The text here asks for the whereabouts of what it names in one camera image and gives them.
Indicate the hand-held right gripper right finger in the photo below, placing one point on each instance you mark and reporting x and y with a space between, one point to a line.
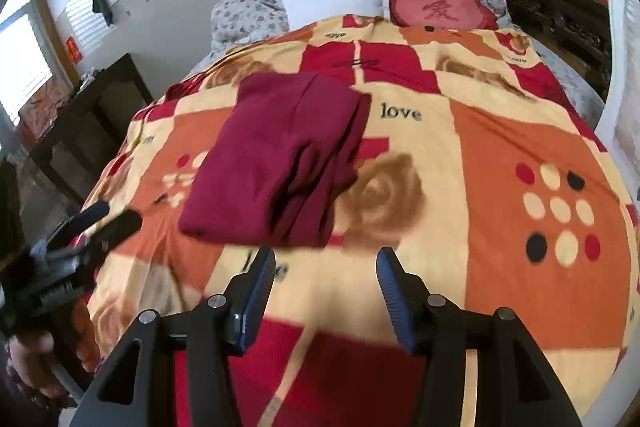
397 302

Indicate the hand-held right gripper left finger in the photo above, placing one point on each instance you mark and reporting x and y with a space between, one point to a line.
255 302

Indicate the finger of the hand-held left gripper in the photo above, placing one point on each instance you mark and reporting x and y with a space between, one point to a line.
115 229
82 222

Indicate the dark red shirt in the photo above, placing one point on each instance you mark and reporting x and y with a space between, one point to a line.
260 157

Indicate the person's left hand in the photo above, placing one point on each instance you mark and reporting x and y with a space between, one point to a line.
30 362

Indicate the dark wooden side table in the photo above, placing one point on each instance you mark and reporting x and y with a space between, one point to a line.
95 122

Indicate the grey tube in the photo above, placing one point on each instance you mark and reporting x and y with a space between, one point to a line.
67 382

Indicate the red patterned cloth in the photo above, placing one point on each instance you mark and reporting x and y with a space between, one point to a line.
45 107

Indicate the window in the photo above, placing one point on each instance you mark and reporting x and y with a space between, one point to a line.
22 57

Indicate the orange red patterned blanket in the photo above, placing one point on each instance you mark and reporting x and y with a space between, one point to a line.
500 147

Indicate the dark hanging cloth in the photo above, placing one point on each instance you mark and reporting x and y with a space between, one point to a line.
102 4

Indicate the red heart cushion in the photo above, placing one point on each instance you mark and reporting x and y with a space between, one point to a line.
440 9

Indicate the white pillow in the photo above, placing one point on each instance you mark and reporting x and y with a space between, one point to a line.
335 4

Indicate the dark carved wooden cabinet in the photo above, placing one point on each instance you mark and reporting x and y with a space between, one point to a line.
555 17

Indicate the white ornate chair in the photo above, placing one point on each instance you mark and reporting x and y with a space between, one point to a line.
625 57

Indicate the red wall sticker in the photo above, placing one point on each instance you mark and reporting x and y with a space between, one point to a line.
74 50

